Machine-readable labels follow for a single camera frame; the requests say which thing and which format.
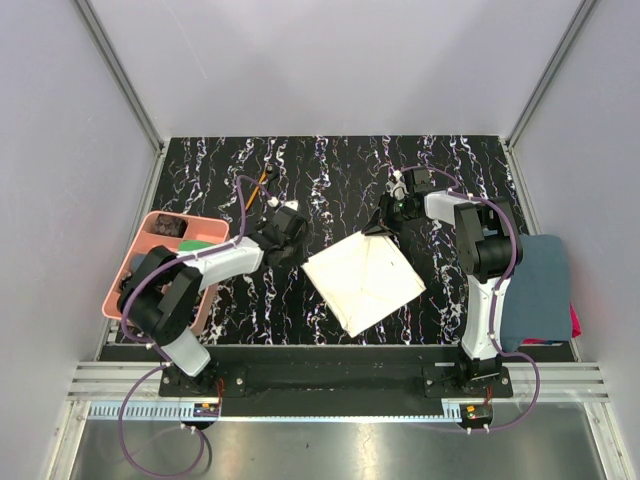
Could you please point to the orange handled utensil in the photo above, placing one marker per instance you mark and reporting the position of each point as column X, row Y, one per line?
column 256, row 191

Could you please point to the dark patterned cloth in tray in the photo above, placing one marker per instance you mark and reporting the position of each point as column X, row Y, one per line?
column 169, row 225

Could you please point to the black handled utensil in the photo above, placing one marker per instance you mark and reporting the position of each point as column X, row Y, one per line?
column 270, row 173

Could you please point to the magenta cloth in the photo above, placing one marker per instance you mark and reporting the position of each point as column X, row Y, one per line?
column 576, row 325

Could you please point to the pink compartment tray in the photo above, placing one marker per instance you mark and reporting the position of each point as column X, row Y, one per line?
column 211, row 230

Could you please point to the white cloth napkin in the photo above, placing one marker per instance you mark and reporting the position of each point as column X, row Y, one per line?
column 363, row 279

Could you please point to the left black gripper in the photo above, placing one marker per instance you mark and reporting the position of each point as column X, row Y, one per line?
column 299, row 258

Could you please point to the green cloth in tray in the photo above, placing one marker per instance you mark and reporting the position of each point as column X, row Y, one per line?
column 191, row 245

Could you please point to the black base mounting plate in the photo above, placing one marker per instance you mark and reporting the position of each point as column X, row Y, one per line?
column 335, row 381

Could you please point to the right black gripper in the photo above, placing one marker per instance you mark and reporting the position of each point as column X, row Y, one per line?
column 381, row 223

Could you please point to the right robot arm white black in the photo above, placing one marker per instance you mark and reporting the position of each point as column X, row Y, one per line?
column 488, row 249

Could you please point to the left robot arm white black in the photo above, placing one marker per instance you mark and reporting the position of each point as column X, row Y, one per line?
column 160, row 295

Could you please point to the blue folded cloth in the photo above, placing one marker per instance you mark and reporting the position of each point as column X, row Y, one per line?
column 537, row 302

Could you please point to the grey blue cloth in tray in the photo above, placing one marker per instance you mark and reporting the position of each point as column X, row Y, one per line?
column 136, row 262

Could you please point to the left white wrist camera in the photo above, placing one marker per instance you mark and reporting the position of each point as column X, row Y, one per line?
column 286, row 206

